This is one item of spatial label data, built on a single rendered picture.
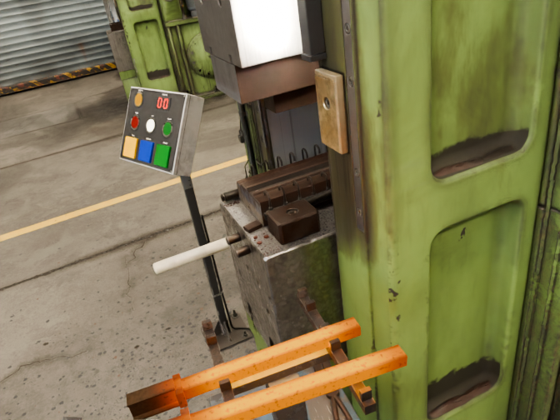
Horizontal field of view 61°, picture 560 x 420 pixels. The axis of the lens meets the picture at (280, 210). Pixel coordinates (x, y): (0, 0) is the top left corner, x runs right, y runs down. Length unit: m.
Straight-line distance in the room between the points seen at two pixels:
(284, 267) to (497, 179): 0.55
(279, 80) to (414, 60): 0.42
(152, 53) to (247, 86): 4.97
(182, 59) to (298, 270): 5.00
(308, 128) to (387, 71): 0.75
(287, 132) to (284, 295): 0.55
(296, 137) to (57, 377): 1.62
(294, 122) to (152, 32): 4.65
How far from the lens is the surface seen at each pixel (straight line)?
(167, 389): 0.89
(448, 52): 1.04
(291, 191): 1.34
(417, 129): 0.96
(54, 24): 9.10
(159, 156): 1.74
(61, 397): 2.46
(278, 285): 1.28
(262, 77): 1.21
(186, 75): 6.13
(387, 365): 0.84
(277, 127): 1.55
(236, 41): 1.12
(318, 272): 1.32
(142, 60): 6.09
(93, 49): 9.18
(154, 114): 1.81
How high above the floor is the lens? 1.61
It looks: 29 degrees down
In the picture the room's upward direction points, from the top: 9 degrees counter-clockwise
